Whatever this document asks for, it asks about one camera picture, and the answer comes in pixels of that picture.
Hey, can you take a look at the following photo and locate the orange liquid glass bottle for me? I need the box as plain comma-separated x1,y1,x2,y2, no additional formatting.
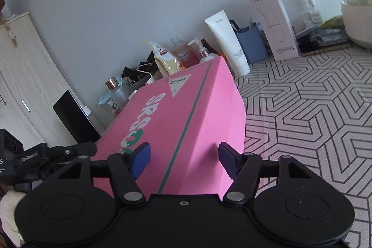
170,36,199,68

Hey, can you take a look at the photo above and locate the white cosmetic tube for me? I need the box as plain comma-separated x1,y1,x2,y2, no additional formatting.
204,10,250,77

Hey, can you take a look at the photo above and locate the black tablet screen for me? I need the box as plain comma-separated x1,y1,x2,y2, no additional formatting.
53,90,101,143

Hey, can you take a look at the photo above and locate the pink box lid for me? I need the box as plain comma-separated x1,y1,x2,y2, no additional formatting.
95,57,246,196

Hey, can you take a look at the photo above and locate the blue pen holder cup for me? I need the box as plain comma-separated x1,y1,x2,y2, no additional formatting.
229,20,269,63

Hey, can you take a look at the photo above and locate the small clear spray bottle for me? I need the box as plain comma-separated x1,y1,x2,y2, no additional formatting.
307,0,323,26

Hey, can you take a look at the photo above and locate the wooden wardrobe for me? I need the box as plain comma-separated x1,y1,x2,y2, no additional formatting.
1,13,76,146

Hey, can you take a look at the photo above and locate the white pump bottle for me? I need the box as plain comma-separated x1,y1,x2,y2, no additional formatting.
187,38,219,63

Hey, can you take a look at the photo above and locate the black binder clips pile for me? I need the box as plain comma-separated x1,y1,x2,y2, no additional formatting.
121,51,158,84

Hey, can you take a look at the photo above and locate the clear bottle copper cap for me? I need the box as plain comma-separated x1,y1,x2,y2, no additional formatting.
105,77,131,109

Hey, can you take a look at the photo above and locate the tall white carton box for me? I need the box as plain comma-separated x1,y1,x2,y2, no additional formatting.
249,0,299,61

